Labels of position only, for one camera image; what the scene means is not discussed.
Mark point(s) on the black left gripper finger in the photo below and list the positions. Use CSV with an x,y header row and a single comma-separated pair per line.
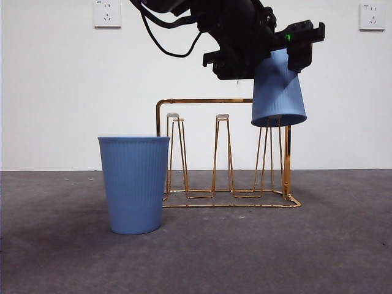
x,y
300,56

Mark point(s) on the blue ribbed plastic cup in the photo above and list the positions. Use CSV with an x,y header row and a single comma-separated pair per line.
x,y
134,183

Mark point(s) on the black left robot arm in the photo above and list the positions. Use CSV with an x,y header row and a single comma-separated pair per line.
x,y
239,30

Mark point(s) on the white wall socket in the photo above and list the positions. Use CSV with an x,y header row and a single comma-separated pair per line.
x,y
372,16
107,13

